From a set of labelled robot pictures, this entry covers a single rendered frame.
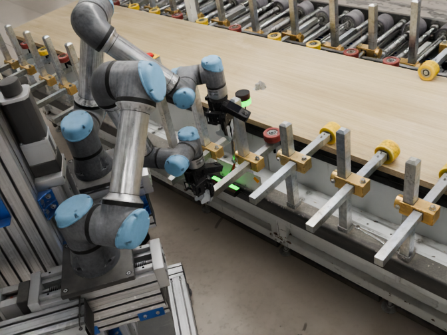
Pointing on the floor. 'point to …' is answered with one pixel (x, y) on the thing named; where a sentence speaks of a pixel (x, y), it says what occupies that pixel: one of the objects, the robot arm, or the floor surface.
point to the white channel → (191, 10)
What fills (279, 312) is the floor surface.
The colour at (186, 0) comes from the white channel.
